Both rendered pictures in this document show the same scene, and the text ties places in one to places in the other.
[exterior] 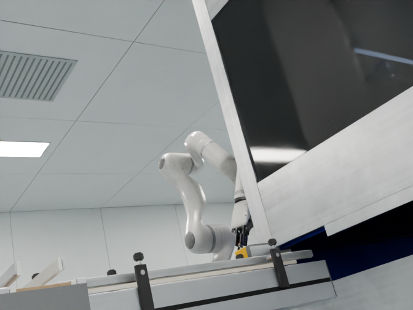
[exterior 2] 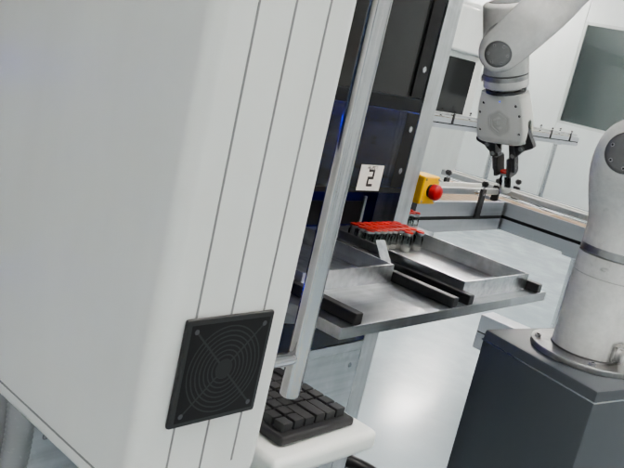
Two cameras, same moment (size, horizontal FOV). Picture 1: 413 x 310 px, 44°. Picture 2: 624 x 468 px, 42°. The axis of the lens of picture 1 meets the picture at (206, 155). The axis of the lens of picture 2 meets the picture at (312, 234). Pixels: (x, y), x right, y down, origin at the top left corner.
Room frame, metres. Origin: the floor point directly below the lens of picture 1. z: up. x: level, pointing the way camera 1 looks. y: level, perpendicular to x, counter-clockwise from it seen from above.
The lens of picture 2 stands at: (3.38, -0.72, 1.28)
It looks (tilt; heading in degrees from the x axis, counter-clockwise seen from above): 13 degrees down; 168
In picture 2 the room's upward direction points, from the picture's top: 13 degrees clockwise
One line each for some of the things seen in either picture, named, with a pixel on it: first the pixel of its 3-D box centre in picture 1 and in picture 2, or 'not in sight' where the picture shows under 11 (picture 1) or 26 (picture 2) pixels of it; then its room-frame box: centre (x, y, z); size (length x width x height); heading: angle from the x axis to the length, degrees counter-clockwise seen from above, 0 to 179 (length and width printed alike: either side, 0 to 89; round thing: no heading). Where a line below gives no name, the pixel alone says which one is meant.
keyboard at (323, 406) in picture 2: not in sight; (221, 363); (2.31, -0.58, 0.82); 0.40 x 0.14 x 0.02; 37
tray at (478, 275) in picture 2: not in sight; (428, 257); (1.78, -0.11, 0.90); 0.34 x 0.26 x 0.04; 38
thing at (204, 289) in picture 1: (202, 288); (429, 200); (1.16, 0.08, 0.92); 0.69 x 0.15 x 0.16; 128
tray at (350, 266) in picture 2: not in sight; (283, 247); (1.90, -0.45, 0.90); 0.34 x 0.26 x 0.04; 38
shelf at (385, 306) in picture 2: not in sight; (362, 267); (1.85, -0.27, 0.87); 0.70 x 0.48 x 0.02; 128
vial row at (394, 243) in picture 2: not in sight; (389, 238); (1.69, -0.18, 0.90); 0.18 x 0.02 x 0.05; 128
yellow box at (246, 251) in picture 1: (254, 259); (419, 187); (1.45, -0.06, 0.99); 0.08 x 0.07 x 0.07; 38
